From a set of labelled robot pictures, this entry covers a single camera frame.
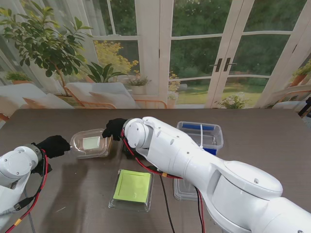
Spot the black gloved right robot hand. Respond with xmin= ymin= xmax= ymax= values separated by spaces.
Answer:
xmin=102 ymin=118 xmax=128 ymax=141

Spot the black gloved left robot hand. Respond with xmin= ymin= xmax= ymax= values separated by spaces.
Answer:
xmin=36 ymin=135 xmax=72 ymax=160

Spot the black plastic tray container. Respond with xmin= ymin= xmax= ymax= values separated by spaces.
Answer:
xmin=121 ymin=142 xmax=139 ymax=160

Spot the clear lid with white label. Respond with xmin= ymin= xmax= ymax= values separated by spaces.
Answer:
xmin=69 ymin=128 xmax=112 ymax=160

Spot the brown kraft paper container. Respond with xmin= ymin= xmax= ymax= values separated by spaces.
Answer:
xmin=72 ymin=131 xmax=113 ymax=159

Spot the clear container with blue clips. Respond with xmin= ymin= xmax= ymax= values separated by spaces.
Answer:
xmin=176 ymin=121 xmax=224 ymax=156

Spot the clear lid with green sticker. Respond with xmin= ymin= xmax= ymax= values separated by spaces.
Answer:
xmin=108 ymin=169 xmax=155 ymax=213

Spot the white zip tie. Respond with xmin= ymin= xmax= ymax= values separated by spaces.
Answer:
xmin=199 ymin=123 xmax=207 ymax=151

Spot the clear flat plastic lid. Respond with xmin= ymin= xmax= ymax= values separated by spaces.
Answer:
xmin=173 ymin=178 xmax=203 ymax=202

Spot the printed sunroom backdrop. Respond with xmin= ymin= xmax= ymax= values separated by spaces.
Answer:
xmin=0 ymin=0 xmax=311 ymax=122

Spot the black tripod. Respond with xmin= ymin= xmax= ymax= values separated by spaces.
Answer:
xmin=298 ymin=97 xmax=311 ymax=117

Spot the red cable on left arm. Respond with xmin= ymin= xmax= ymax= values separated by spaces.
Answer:
xmin=0 ymin=149 xmax=49 ymax=233

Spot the red cable on arm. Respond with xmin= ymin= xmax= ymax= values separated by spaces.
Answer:
xmin=121 ymin=131 xmax=207 ymax=233
xmin=0 ymin=149 xmax=49 ymax=233

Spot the red cable on right arm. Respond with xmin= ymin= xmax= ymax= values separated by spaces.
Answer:
xmin=121 ymin=131 xmax=207 ymax=233

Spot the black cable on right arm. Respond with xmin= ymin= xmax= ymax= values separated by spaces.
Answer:
xmin=159 ymin=174 xmax=176 ymax=233

